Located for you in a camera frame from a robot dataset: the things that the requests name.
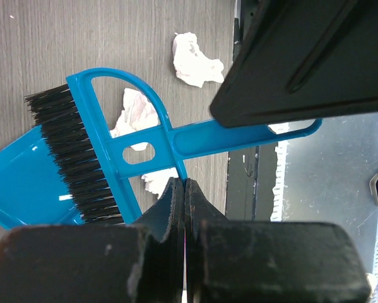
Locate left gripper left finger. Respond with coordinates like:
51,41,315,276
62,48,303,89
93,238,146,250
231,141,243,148
0,178,185,302

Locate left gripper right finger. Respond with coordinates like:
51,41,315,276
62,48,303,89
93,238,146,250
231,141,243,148
185,179,370,302

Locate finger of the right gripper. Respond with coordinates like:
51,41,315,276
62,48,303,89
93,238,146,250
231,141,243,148
210,1,378,128

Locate paper scrap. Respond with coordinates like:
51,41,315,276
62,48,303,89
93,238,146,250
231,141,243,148
110,88,159,138
141,168,178,199
172,32,224,88

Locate blue dustpan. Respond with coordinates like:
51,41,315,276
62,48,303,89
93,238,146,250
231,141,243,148
0,127,83,229

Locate blue hand brush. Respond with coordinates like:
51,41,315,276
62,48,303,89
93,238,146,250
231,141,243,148
25,68,322,224

